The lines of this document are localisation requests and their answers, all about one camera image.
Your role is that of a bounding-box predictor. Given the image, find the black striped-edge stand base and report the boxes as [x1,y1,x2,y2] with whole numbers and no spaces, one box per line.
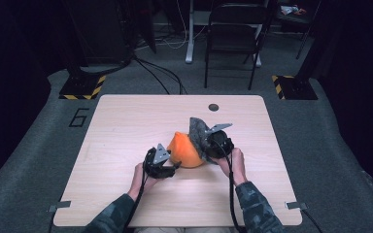
[271,75,319,101]
[58,74,107,101]

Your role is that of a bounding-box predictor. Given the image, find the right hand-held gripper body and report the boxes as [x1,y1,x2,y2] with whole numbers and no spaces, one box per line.
[205,122,235,159]

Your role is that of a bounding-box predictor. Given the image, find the white and orange small object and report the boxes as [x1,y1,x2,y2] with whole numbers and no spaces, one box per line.
[280,4,307,17]

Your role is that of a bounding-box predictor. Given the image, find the orange plush toy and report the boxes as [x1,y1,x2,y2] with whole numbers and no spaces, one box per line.
[167,131,206,169]

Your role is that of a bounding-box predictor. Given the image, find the white desk frame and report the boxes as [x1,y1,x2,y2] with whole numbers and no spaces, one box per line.
[185,0,263,67]

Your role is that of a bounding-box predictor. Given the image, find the black floor cable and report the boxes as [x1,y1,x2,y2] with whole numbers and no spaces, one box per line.
[133,57,172,95]
[142,59,188,95]

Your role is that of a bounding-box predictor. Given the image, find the black folding chair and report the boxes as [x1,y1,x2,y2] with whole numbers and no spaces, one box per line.
[203,2,273,91]

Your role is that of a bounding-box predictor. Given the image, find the dark side table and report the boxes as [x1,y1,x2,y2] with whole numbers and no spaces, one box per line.
[276,0,322,61]

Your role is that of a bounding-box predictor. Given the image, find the dark cabinet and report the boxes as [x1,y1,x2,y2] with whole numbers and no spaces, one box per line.
[67,0,134,66]

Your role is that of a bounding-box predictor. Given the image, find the black curtain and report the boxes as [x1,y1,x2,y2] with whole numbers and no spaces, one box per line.
[0,0,52,195]
[315,0,373,208]

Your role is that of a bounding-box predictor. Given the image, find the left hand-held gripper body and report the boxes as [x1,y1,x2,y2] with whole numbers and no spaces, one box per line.
[143,143,176,180]

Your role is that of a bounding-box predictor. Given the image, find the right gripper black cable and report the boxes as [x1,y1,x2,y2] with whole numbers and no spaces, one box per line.
[213,139,245,233]

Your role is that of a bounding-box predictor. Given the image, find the thin black table-corner cable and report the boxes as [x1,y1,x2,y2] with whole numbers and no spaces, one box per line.
[300,208,323,233]

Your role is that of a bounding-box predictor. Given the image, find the person's right hand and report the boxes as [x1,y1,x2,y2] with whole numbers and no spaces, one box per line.
[213,148,248,187]

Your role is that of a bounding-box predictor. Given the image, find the gray fluffy cloth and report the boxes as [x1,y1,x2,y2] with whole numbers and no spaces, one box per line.
[188,116,221,164]

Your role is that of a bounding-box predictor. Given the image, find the gray tape tab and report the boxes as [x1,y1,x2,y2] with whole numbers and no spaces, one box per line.
[285,201,309,211]
[48,200,72,214]

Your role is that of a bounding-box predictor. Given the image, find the white cable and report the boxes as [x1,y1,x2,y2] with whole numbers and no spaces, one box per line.
[161,0,189,50]

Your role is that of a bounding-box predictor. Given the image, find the person's left hand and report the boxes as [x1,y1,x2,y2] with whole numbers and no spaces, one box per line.
[127,162,158,200]

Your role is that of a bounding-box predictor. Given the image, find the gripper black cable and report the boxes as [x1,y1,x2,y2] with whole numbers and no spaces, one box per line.
[213,139,245,233]
[122,151,151,233]

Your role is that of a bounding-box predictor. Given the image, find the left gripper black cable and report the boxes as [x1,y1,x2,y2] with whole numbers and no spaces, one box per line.
[122,151,151,233]

